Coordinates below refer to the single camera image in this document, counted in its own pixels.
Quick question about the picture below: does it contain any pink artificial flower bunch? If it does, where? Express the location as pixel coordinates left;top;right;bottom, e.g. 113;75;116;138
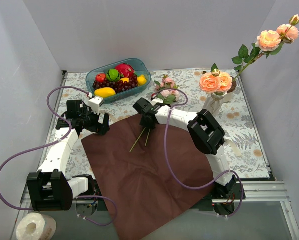
129;74;180;152

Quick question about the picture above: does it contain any dark red wrapping paper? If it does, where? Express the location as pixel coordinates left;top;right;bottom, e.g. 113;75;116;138
81;115;214;240

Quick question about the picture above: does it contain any peach rose stem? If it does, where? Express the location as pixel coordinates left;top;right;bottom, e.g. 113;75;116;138
199;63;233;96
232;14;299;76

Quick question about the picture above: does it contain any cream printed ribbon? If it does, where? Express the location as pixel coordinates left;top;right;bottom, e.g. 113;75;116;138
225;138;242;157

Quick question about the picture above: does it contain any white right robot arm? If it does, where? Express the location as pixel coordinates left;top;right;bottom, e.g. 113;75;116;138
133;98;237;199

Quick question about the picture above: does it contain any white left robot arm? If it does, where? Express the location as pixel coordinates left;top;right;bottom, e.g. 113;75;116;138
26;96;110;212

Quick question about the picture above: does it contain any white ribbed ceramic vase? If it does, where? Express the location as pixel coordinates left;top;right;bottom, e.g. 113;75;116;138
203;93;227;118

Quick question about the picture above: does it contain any yellow mango toy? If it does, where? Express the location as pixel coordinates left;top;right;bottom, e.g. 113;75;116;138
94;87;116;99

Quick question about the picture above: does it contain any yellow lemon toy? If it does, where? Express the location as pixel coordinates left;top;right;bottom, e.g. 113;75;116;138
137;74;147;86

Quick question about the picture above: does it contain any dark red grape bunch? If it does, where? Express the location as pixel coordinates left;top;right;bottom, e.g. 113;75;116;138
92;74;138;94

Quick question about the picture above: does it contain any red apple toy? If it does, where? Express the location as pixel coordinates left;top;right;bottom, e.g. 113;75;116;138
95;73;107;83

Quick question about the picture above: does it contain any green watermelon toy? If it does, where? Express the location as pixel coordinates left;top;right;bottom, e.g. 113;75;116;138
106;68;121;82

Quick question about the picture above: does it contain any teal plastic fruit basket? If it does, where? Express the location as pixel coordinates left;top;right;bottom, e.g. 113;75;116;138
86;58;152;104

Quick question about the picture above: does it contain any red dragon fruit toy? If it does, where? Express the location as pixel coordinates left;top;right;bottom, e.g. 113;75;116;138
115;63;135;78

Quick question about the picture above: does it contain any white toilet paper roll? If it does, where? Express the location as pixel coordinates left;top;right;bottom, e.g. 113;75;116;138
16;212;57;240

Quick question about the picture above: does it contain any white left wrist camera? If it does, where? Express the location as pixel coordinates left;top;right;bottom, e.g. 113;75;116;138
87;96;105;114

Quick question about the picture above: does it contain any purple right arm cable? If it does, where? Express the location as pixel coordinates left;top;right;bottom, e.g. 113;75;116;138
151;87;246;218

